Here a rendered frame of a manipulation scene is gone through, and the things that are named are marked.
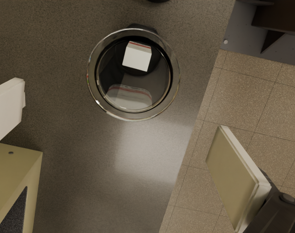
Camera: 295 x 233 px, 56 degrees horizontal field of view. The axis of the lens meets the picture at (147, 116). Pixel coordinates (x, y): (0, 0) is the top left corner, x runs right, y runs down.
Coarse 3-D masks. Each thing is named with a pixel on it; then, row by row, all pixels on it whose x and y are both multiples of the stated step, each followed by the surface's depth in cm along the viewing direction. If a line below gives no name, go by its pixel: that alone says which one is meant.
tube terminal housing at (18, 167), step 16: (0, 144) 59; (0, 160) 54; (16, 160) 55; (32, 160) 57; (0, 176) 50; (16, 176) 51; (32, 176) 57; (0, 192) 46; (16, 192) 49; (32, 192) 60; (0, 208) 43; (32, 208) 63; (32, 224) 66
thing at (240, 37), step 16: (240, 0) 133; (256, 0) 126; (272, 0) 121; (288, 0) 107; (240, 16) 138; (256, 16) 135; (272, 16) 118; (288, 16) 105; (240, 32) 141; (256, 32) 141; (272, 32) 136; (288, 32) 114; (224, 48) 144; (240, 48) 144; (256, 48) 144; (272, 48) 144; (288, 48) 144
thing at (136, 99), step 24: (96, 48) 31; (168, 48) 31; (96, 72) 32; (120, 72) 48; (168, 72) 33; (96, 96) 33; (120, 96) 38; (144, 96) 39; (168, 96) 33; (144, 120) 34
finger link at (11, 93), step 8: (16, 80) 17; (0, 88) 15; (8, 88) 16; (16, 88) 16; (0, 96) 15; (8, 96) 16; (16, 96) 17; (0, 104) 15; (8, 104) 16; (16, 104) 17; (0, 112) 15; (8, 112) 16; (16, 112) 17; (0, 120) 15; (8, 120) 16; (16, 120) 18; (0, 128) 16; (8, 128) 17; (0, 136) 16
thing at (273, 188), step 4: (260, 168) 16; (264, 172) 15; (268, 180) 15; (272, 184) 14; (272, 188) 14; (276, 188) 14; (272, 192) 14; (268, 196) 13; (264, 204) 13; (292, 228) 12; (292, 232) 12
